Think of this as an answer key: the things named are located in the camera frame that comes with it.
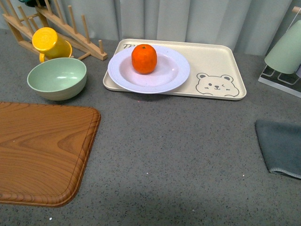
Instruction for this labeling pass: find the dark green mug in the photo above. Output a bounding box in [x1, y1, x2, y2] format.
[19, 0, 50, 8]

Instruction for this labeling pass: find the orange fruit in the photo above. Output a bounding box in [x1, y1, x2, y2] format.
[131, 44, 157, 74]

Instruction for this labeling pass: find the white cup holder stand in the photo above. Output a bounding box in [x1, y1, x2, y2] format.
[258, 18, 301, 97]

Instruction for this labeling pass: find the white round plate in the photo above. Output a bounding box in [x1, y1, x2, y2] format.
[108, 45, 190, 94]

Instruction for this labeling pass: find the light green cup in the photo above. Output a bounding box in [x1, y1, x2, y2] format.
[264, 20, 301, 74]

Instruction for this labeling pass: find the brown wooden cutting board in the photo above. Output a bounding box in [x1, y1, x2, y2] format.
[0, 102, 101, 207]

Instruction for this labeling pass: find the grey cloth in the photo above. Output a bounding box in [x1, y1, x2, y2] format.
[255, 120, 301, 179]

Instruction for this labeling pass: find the wooden dish rack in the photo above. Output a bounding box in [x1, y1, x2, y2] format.
[0, 0, 108, 61]

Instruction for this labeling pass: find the grey curtain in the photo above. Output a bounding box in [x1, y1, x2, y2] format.
[58, 0, 301, 55]

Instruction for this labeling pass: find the light green bowl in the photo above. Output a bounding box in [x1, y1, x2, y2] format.
[27, 57, 87, 101]

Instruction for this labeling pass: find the yellow mug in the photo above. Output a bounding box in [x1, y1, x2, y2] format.
[32, 27, 72, 63]

